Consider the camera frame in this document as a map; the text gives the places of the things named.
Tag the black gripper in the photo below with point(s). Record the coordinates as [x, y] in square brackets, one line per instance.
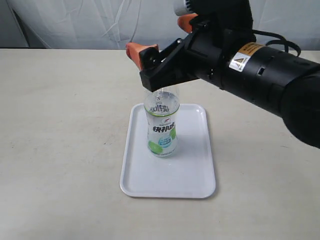
[217, 30]

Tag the clear plastic bottle green label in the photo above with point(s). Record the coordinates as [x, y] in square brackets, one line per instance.
[161, 108]

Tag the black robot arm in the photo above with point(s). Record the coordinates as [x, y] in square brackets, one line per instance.
[286, 85]

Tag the white wrinkled backdrop cloth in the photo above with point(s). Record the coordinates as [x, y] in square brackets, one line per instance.
[110, 24]

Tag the white rectangular plastic tray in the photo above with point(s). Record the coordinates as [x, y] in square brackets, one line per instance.
[186, 174]

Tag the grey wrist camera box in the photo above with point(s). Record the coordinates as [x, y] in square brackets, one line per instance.
[182, 7]

